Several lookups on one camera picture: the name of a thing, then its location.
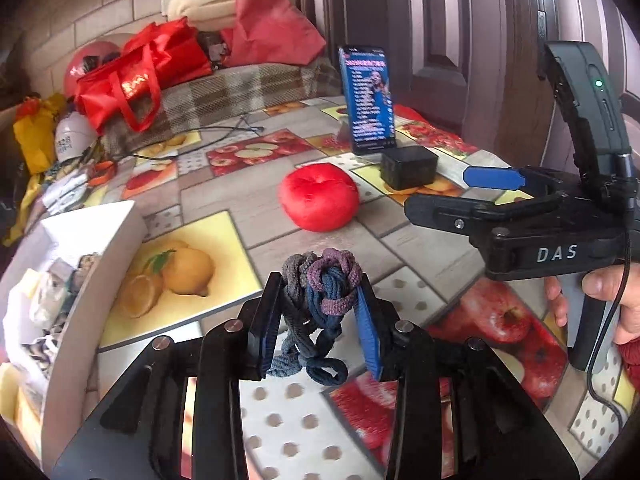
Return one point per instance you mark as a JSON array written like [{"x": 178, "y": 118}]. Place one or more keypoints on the dark wooden door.
[{"x": 475, "y": 35}]

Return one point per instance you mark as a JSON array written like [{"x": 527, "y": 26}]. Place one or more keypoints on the fruit print tablecloth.
[{"x": 400, "y": 255}]

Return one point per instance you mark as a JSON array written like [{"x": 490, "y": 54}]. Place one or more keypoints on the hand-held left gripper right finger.
[{"x": 370, "y": 340}]

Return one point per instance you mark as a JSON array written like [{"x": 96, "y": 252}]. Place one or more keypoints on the small black box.
[{"x": 410, "y": 167}]

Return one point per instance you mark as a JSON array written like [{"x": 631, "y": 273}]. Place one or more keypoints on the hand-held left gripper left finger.
[{"x": 268, "y": 340}]

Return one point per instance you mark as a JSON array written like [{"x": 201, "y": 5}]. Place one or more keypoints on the black smartphone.
[{"x": 367, "y": 100}]

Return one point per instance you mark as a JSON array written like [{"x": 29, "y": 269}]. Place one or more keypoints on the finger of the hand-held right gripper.
[
  {"x": 492, "y": 177},
  {"x": 440, "y": 212}
]

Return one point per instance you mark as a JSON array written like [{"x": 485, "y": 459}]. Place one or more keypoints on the person's right hand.
[{"x": 612, "y": 282}]

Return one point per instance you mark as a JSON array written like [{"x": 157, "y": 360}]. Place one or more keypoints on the red cloth bag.
[{"x": 275, "y": 30}]

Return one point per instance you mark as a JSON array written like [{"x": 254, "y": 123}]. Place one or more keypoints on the white cardboard box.
[{"x": 95, "y": 310}]

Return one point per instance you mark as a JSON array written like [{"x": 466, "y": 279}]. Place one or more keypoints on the yellow cloth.
[{"x": 22, "y": 210}]

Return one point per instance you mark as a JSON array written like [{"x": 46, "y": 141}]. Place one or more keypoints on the yellow green packet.
[{"x": 17, "y": 400}]

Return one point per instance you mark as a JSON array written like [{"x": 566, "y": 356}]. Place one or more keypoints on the red tote bag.
[{"x": 140, "y": 70}]

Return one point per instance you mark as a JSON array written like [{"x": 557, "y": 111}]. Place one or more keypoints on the white power strip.
[{"x": 65, "y": 190}]

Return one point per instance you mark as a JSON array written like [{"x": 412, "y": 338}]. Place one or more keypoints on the yellow bag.
[{"x": 35, "y": 135}]

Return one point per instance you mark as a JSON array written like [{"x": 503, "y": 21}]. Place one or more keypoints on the red plush ball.
[{"x": 317, "y": 197}]

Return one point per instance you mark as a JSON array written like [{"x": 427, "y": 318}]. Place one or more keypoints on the plaid blanket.
[{"x": 225, "y": 90}]

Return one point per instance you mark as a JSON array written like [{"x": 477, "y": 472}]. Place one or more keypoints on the patterned fabric piece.
[{"x": 45, "y": 355}]

